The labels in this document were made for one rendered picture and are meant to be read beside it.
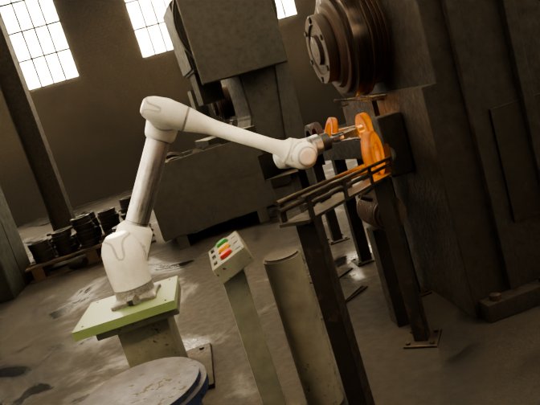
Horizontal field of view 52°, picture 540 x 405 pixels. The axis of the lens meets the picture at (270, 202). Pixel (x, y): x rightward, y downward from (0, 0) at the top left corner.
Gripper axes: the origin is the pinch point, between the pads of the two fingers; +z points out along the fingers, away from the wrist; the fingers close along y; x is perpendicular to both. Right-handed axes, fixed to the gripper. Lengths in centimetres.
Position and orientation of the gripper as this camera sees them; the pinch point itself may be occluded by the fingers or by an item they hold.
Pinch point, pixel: (364, 127)
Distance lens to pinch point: 240.5
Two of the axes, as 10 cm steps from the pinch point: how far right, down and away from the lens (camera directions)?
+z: 9.3, -3.5, 1.0
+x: -3.3, -9.3, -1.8
